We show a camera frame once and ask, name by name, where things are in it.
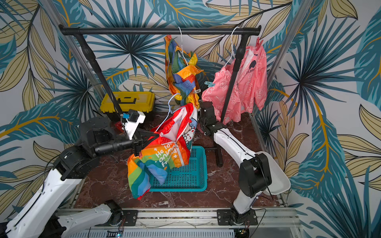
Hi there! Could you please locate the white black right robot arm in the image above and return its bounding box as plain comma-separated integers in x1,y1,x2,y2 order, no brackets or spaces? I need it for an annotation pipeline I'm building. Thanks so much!
198,102,291,226

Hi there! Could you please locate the pink hooded jacket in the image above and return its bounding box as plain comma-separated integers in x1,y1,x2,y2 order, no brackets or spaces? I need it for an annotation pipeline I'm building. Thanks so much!
202,42,267,124

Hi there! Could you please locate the black clothes rack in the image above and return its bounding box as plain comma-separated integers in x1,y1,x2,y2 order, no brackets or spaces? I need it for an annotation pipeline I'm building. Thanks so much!
59,24,262,168

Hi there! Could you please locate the light blue wire hanger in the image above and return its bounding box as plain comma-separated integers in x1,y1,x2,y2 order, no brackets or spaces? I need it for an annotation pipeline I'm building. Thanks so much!
155,93,184,132

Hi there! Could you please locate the teal plastic basket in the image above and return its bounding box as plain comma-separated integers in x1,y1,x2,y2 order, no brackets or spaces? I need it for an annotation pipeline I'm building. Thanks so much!
145,146,207,192

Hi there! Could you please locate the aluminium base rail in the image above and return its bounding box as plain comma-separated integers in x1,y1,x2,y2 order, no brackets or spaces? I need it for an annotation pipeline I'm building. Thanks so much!
72,207,306,238

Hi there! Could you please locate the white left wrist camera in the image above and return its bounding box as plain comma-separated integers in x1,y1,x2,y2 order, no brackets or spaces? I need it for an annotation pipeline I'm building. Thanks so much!
121,109,145,140

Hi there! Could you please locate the teal clothespin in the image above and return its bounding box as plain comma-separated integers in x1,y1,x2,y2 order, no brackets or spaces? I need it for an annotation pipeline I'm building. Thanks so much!
204,81,215,88

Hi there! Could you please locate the white wire hanger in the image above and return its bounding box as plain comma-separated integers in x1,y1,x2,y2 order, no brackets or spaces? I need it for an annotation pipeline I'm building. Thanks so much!
223,26,240,68
178,26,189,66

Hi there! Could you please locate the rainbow striped jacket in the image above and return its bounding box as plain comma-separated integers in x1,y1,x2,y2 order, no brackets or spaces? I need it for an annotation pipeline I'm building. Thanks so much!
164,35,202,109

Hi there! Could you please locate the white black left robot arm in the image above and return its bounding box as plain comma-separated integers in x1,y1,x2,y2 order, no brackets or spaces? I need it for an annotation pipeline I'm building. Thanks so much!
1,117,158,238

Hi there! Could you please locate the red rainbow kids jacket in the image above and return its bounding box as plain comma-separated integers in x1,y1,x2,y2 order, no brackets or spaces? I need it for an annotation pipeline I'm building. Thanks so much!
127,103,197,200

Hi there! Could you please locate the yellow black toolbox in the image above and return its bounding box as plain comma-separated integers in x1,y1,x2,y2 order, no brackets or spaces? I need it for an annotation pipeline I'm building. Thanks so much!
100,91,155,122

